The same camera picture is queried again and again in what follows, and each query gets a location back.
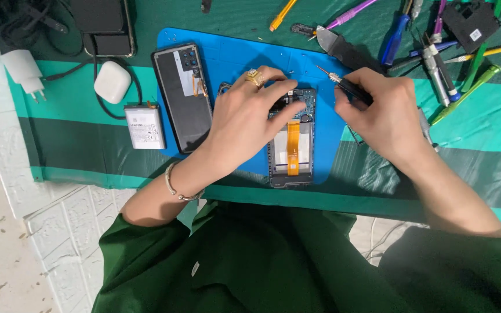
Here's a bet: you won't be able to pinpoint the black cable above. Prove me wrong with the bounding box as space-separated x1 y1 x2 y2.
43 43 143 121

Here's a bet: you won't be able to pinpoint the blue pen-shaped tool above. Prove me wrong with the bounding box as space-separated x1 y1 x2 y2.
409 40 459 58

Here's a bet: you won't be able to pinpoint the blue silicone work mat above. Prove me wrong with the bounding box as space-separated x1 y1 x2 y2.
157 27 352 185

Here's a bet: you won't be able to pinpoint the smartphone with orange cable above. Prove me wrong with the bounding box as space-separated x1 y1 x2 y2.
267 87 317 188

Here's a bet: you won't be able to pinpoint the black smartphone with metallic edge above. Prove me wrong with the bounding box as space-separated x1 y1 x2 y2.
82 0 136 58

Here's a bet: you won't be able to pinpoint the silver screwdriver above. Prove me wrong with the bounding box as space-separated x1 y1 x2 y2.
421 43 451 107

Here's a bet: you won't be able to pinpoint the white cables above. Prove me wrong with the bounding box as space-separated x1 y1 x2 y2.
361 217 430 264

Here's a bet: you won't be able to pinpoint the black screwdriver with blue cap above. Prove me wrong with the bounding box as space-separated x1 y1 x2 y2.
433 54 462 103

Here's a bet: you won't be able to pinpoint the small metal bracket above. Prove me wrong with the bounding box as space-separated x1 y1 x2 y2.
346 124 367 147

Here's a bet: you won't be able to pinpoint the blue-handled screwdriver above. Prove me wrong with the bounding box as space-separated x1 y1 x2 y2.
380 0 414 67

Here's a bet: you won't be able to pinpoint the silver bracelet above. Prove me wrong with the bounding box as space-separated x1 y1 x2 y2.
165 160 205 202

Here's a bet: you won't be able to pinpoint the small black tool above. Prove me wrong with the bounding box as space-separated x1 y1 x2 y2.
291 23 317 41

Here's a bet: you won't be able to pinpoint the green striped table cloth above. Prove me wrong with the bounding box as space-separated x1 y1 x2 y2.
0 0 501 227

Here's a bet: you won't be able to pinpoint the person's left hand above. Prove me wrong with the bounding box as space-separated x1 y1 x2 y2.
198 65 308 174

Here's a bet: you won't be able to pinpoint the white charger plug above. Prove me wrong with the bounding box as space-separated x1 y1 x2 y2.
0 49 48 104

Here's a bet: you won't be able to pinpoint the light green pry tool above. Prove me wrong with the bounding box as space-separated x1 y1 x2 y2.
430 64 501 127

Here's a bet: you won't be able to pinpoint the orange pry tool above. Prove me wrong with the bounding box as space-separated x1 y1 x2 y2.
269 0 298 32

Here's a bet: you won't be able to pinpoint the person's green shirt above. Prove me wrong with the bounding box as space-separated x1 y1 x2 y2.
92 200 501 313

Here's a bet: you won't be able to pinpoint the thin grey rod tool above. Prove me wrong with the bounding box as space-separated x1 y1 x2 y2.
386 57 425 73

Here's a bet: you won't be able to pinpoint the purple spudger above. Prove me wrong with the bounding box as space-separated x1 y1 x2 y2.
325 0 378 30

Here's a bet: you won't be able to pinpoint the white phone battery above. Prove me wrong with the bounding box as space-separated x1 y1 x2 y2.
124 101 167 150

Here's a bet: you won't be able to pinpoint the gold ring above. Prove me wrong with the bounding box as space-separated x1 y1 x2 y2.
245 69 265 89

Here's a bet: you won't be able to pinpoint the metal scraper with black handle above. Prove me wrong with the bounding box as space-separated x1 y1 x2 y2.
315 25 385 74

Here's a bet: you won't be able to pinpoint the purple-handled screwdriver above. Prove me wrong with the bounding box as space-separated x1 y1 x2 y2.
432 0 447 44

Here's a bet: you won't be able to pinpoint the black power bank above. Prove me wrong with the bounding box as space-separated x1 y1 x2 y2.
69 0 125 34

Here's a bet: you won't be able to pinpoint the black phone back cover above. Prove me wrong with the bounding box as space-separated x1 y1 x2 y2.
151 42 214 155

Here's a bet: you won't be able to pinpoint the silver metal tool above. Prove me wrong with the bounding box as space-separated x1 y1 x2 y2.
418 108 441 153

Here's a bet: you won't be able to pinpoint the white earbuds case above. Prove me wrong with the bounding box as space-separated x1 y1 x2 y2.
94 61 132 105

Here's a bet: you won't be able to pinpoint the person's right hand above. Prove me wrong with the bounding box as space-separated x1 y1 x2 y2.
334 67 435 169

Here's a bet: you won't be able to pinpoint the dark green flat pry stick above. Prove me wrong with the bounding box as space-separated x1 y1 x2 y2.
461 0 501 93

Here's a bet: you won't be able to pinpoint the black plastic phone part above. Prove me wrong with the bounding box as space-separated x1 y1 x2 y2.
442 0 501 54

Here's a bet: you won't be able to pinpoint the yellow-handled tool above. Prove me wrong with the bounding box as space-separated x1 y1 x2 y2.
444 41 501 64

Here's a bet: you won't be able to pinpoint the black power adapter with cord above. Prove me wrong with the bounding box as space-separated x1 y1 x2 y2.
0 0 84 57

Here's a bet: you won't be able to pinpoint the black-handled precision screwdriver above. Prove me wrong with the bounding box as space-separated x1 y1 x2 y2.
316 65 374 106

